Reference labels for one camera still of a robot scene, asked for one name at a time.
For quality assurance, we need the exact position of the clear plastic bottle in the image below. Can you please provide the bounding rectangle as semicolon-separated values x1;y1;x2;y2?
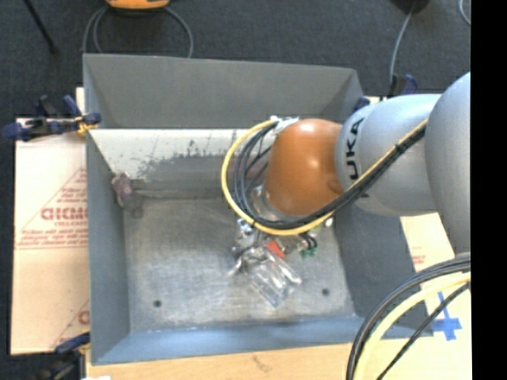
247;251;303;309

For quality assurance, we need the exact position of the grey metal bin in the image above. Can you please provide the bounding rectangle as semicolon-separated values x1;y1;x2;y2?
82;53;433;366

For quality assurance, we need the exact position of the small purple toy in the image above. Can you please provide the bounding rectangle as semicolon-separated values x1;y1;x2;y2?
111;171;135;207

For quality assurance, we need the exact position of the brown cardboard board red print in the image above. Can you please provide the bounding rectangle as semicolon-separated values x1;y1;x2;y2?
10;87;456;356

